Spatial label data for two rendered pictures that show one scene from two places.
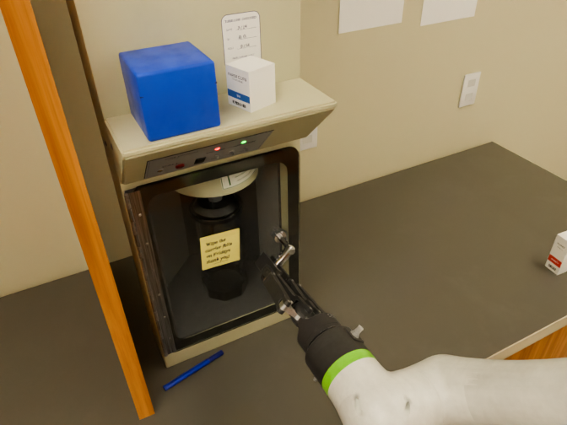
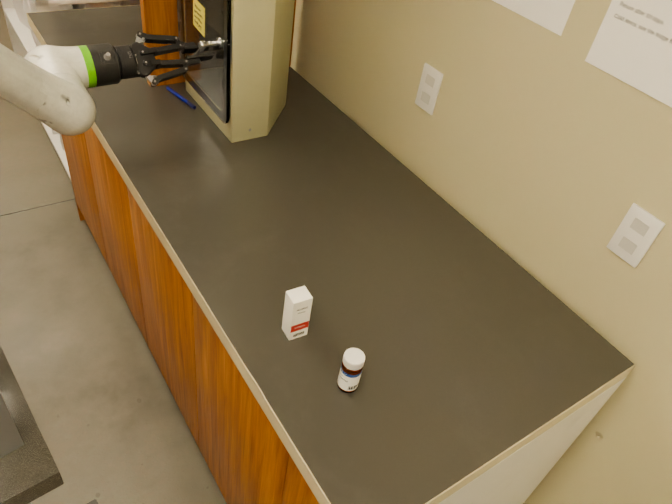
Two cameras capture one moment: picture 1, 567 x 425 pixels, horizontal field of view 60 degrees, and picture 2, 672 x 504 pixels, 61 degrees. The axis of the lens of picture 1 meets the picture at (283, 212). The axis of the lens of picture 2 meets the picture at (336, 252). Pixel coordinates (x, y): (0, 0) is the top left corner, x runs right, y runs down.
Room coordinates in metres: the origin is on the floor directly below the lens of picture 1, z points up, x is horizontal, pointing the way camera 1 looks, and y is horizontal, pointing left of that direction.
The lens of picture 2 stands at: (0.81, -1.39, 1.79)
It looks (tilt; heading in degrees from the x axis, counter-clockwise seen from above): 42 degrees down; 76
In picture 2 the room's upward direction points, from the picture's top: 11 degrees clockwise
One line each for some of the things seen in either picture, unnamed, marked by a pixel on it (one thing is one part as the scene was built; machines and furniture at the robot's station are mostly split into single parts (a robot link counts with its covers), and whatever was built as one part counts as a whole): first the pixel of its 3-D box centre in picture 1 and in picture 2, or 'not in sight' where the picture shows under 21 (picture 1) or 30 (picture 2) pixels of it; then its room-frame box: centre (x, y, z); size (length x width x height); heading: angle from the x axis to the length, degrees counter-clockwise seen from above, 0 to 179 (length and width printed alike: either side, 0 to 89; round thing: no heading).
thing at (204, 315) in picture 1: (229, 256); (203, 29); (0.71, 0.11, 1.19); 0.30 x 0.01 x 0.40; 116
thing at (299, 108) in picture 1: (226, 140); not in sight; (0.67, 0.08, 1.46); 0.32 x 0.11 x 0.10; 117
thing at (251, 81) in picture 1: (251, 83); not in sight; (0.69, 0.04, 1.54); 0.05 x 0.05 x 0.06; 45
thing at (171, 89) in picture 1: (170, 89); not in sight; (0.63, 0.15, 1.56); 0.10 x 0.10 x 0.09; 27
